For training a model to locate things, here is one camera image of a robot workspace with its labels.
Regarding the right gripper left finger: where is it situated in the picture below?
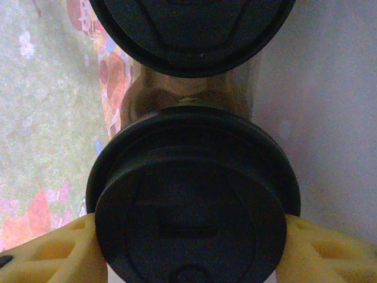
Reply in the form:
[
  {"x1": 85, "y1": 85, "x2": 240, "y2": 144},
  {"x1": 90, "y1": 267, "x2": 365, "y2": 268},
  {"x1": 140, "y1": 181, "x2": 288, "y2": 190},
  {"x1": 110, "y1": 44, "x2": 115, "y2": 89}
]
[{"x1": 0, "y1": 213, "x2": 108, "y2": 283}]

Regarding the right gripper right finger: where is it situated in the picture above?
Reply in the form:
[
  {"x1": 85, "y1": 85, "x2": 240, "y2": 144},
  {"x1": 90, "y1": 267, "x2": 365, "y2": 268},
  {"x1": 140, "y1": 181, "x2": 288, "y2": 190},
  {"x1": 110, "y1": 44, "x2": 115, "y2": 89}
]
[{"x1": 275, "y1": 213, "x2": 377, "y2": 283}]

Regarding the floral print paper bag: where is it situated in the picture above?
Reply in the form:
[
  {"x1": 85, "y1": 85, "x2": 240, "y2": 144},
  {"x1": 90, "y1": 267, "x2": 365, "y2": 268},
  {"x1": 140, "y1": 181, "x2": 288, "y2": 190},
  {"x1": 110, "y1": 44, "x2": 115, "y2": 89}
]
[{"x1": 0, "y1": 0, "x2": 377, "y2": 283}]

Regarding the black plastic cup lid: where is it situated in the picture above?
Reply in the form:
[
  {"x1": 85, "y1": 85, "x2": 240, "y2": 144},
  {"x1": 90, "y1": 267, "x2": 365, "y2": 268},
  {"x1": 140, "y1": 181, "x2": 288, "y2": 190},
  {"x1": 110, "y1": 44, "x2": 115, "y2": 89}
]
[
  {"x1": 86, "y1": 105, "x2": 302, "y2": 283},
  {"x1": 87, "y1": 0, "x2": 297, "y2": 79}
]

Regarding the brown pulp cup carrier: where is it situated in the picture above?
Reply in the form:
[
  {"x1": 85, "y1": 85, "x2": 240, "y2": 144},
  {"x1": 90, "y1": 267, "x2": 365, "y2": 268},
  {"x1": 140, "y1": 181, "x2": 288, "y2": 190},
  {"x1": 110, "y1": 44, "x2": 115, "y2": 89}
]
[{"x1": 120, "y1": 55, "x2": 262, "y2": 139}]

